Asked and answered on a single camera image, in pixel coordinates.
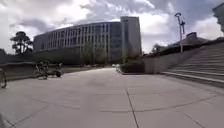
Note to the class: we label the dark green bush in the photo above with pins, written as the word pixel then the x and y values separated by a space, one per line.
pixel 131 66

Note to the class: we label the small green trees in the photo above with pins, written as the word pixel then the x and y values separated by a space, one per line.
pixel 93 55

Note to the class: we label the tall grey building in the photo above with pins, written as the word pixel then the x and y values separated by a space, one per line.
pixel 100 36

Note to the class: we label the grey concrete slab plaza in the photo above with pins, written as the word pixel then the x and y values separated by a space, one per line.
pixel 100 96

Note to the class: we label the parked scooter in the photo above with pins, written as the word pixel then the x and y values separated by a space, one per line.
pixel 57 71

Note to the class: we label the bicycle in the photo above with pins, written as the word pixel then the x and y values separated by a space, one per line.
pixel 2 80
pixel 41 70

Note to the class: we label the lamp pole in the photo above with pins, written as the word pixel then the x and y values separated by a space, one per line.
pixel 181 36

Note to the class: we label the low brown building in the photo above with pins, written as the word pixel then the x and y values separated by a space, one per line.
pixel 193 40

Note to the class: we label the wide concrete steps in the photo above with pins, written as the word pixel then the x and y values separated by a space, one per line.
pixel 203 65

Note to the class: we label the tree with flat crown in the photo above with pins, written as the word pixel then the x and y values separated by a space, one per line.
pixel 21 40

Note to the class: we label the grey concrete wall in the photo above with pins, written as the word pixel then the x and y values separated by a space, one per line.
pixel 156 63

